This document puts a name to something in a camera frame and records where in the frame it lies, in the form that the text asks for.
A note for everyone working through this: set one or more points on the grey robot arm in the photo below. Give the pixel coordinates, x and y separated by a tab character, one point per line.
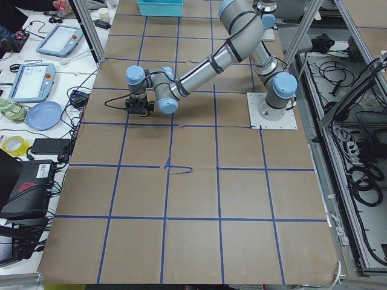
156	87
266	9

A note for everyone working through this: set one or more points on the near teach pendant tablet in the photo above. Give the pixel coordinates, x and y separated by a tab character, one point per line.
33	83

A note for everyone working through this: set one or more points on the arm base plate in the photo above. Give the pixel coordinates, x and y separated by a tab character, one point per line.
266	118

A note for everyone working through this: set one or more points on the black power adapter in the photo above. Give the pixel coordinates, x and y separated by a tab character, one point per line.
49	146

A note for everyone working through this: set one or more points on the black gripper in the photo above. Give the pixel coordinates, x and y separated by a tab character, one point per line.
142	106

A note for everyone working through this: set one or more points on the white paper cup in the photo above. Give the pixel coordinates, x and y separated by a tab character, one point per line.
104	14

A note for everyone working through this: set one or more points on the teach pendant tablet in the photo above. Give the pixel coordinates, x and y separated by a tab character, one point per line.
60	41
33	83

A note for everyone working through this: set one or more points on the blue plastic plate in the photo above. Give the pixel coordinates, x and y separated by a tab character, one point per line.
43	116

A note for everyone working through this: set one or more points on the aluminium frame post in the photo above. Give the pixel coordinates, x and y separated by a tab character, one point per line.
89	31

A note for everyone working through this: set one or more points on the green tape rolls stack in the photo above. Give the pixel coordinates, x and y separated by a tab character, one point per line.
12	110

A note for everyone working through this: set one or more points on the far teach pendant tablet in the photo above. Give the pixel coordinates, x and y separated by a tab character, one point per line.
60	41

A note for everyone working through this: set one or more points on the light blue plastic bin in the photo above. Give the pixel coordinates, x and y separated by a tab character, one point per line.
164	8

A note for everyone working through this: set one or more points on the yellow tape roll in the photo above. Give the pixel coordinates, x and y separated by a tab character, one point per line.
15	146

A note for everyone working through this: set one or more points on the black electronics box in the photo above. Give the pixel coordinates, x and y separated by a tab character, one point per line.
25	188

